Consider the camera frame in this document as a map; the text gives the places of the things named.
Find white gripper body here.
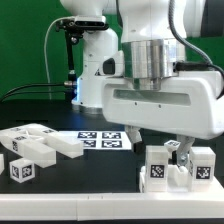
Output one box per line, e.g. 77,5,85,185
102,71,224,140

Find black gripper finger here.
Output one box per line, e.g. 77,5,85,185
176,135,195,166
125,126,143,153

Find white chair seat part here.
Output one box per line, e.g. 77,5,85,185
137,163,214,194

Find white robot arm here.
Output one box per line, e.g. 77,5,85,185
102,0,224,166

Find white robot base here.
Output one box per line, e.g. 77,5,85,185
60,0,118,114

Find white tagged chair part rear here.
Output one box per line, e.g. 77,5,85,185
13,123,84,158

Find long white chair back part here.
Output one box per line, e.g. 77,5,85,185
0,131,56,168

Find small white tagged cube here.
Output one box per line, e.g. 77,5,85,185
164,140,180,159

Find paper sheet with tags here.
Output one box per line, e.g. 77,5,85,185
63,131,132,150

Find white tagged cube left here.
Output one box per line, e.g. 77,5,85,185
9,158,35,183

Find white part at left edge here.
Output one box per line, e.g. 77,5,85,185
0,154,4,175

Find white L-shaped fence frame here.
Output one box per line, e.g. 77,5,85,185
0,181,224,221

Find black cables at base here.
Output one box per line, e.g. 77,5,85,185
0,81,78,103

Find black camera on stand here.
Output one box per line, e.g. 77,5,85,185
55,16,109,99

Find grey camera cable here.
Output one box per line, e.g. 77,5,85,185
43,16,75,100

